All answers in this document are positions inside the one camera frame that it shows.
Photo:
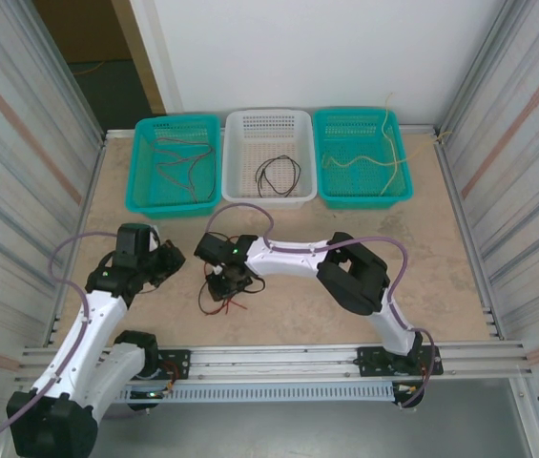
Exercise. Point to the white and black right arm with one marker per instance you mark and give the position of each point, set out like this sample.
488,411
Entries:
288,260

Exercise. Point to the aluminium rail carrying arm bases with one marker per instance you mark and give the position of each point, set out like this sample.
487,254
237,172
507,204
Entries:
274,358

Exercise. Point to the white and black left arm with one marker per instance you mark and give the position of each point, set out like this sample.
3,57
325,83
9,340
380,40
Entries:
83,343

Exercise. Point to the white plastic basket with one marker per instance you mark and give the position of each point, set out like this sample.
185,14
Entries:
245,181

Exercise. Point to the teal plastic basket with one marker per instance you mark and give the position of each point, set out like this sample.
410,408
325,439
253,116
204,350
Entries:
140,191
345,186

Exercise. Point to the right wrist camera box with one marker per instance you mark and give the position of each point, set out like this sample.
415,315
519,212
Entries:
217,270

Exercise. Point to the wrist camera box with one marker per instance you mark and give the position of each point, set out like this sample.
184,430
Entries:
217,270
154,238

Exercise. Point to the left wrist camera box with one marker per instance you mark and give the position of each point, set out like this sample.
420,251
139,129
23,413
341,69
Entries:
154,238

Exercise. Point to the aluminium table side rail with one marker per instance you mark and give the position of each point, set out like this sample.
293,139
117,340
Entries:
469,238
73,257

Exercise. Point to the wooden door frame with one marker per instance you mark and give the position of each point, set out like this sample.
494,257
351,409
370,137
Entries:
142,52

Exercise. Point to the aluminium rail behind baskets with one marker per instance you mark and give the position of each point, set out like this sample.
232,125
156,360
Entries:
417,129

